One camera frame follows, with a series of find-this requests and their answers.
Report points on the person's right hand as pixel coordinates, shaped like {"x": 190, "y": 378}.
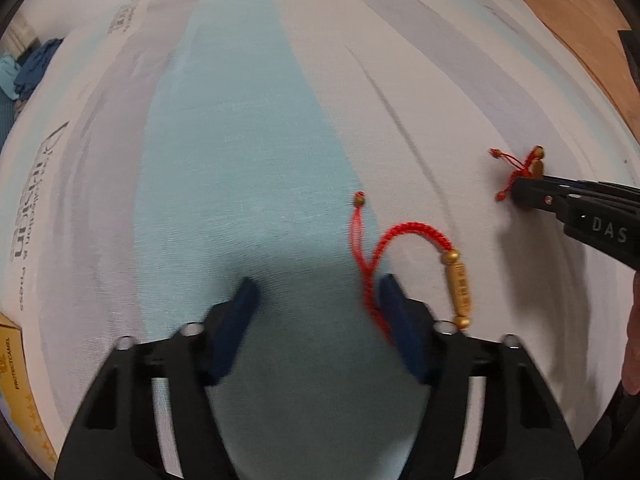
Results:
{"x": 632, "y": 335}

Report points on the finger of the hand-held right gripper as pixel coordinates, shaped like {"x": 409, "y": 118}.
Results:
{"x": 535, "y": 195}
{"x": 600, "y": 186}

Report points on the pile of blue clothes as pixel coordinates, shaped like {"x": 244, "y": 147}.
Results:
{"x": 35, "y": 65}

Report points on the white yellow cardboard box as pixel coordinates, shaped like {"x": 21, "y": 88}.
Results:
{"x": 10, "y": 360}

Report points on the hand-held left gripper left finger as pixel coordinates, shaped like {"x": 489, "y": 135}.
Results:
{"x": 235, "y": 325}

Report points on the striped printed bedsheet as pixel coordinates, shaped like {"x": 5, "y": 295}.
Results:
{"x": 250, "y": 135}

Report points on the light blue cloth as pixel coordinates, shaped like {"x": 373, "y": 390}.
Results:
{"x": 7, "y": 77}

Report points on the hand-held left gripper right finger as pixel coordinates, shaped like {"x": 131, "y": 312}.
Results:
{"x": 400, "y": 330}

